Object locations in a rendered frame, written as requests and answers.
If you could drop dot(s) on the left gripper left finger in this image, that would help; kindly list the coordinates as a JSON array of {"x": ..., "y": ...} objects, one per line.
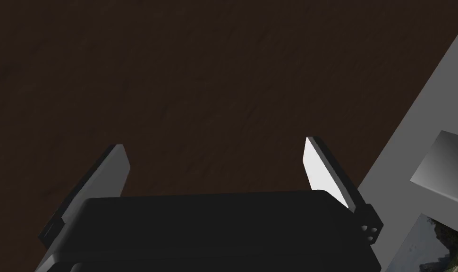
[{"x": 104, "y": 173}]

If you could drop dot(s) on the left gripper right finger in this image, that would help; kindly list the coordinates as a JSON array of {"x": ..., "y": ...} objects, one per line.
[{"x": 321, "y": 170}]

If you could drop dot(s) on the landscape wall picture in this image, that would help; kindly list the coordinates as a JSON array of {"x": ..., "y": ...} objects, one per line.
[{"x": 421, "y": 249}]

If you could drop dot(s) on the grey rectangular block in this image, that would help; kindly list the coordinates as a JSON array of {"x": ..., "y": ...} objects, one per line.
[{"x": 446, "y": 166}]

